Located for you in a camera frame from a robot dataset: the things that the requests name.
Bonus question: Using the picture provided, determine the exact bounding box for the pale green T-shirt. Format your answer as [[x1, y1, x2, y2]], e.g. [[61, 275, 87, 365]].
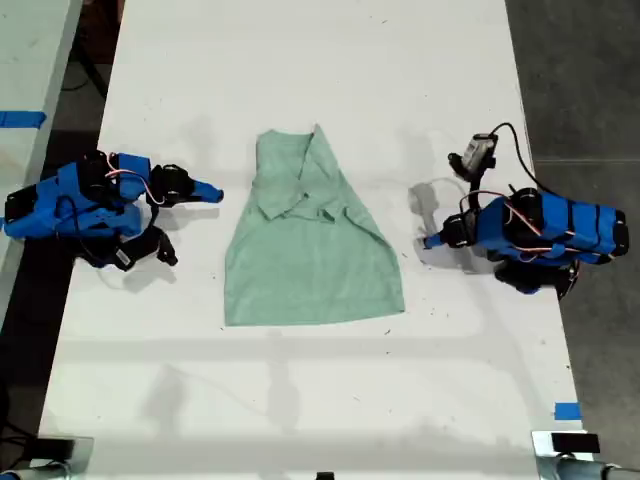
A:
[[222, 123, 406, 328]]

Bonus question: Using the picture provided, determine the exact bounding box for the long blue tape strip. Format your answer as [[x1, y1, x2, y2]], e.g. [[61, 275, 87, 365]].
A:
[[0, 110, 47, 130]]

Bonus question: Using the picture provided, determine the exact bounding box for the white side table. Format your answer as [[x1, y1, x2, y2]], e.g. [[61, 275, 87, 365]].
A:
[[0, 0, 84, 274]]

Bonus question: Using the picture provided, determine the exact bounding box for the short blue tape strip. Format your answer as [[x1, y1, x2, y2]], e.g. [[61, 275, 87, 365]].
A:
[[553, 401, 584, 422]]

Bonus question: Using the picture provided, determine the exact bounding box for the metal table clamp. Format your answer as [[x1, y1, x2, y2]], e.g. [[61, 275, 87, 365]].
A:
[[28, 435, 95, 475], [530, 429, 604, 480]]

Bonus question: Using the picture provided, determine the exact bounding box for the small black box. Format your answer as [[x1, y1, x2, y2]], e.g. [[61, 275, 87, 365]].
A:
[[37, 438, 76, 457], [551, 432, 601, 454]]

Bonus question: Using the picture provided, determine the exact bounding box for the red white servo wire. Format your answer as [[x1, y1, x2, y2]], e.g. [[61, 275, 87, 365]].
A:
[[502, 199, 569, 261], [102, 154, 166, 206]]

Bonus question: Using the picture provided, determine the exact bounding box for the black camera box with label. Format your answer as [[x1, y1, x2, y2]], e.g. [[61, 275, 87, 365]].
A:
[[107, 227, 180, 274]]

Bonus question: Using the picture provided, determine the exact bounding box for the grey camera box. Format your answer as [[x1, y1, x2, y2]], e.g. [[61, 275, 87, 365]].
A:
[[448, 132, 500, 180]]

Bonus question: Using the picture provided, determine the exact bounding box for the black floor cable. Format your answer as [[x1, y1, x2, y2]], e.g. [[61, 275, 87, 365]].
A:
[[59, 47, 109, 101]]

